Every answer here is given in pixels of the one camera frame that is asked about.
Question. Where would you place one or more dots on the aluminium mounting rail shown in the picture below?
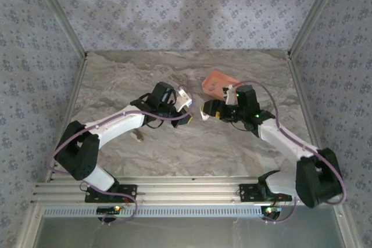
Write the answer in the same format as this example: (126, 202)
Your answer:
(189, 190)

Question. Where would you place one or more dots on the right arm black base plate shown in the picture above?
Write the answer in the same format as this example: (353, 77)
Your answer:
(247, 192)

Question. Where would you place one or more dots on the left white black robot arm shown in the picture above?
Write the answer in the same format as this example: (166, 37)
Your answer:
(122, 123)

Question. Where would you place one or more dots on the aluminium frame post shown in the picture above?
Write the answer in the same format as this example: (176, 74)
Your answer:
(61, 12)
(314, 12)

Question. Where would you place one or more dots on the pink plastic tray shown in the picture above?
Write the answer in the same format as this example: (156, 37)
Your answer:
(218, 78)

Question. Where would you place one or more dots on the small silver USB stick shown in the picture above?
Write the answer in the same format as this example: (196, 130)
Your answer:
(137, 136)

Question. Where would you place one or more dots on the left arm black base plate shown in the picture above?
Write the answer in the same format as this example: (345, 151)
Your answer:
(129, 192)

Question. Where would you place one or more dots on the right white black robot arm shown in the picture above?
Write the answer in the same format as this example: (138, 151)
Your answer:
(279, 137)

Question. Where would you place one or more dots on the grey metal sheet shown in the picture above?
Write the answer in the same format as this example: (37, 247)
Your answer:
(189, 233)

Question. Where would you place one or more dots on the aluminium table side rail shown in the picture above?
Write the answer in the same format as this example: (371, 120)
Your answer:
(69, 114)
(306, 114)

